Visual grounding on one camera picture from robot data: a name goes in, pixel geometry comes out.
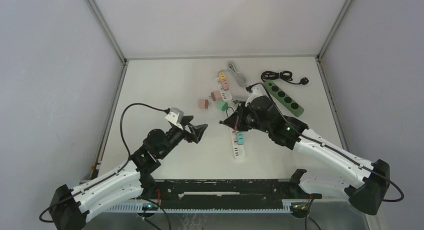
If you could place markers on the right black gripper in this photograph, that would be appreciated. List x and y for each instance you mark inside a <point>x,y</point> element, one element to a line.
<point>235,121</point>

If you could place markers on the white power strip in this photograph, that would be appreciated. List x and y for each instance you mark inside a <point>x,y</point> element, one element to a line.
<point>239,152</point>
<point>226,95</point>

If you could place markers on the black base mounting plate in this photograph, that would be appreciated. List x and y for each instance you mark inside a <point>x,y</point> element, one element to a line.
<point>226,194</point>

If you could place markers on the yellow charger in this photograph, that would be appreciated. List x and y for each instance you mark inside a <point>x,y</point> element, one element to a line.
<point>221,76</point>

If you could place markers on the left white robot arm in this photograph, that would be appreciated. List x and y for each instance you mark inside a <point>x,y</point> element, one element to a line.
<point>72,208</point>

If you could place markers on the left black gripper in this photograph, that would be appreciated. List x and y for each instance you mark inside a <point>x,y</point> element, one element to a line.
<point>197,130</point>

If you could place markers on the pink charger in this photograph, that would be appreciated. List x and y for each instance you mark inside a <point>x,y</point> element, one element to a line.
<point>215,96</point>
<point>225,85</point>
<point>204,103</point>

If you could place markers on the teal blue charger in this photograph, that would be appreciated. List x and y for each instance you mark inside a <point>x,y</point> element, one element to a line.
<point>240,138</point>

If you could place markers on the green charger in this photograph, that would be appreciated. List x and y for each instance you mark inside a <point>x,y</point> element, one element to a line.
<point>222,105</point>

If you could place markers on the green power strip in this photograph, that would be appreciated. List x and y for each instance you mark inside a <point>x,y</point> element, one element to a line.
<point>282,97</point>

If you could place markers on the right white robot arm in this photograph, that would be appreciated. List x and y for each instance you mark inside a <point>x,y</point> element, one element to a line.
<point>359,181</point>

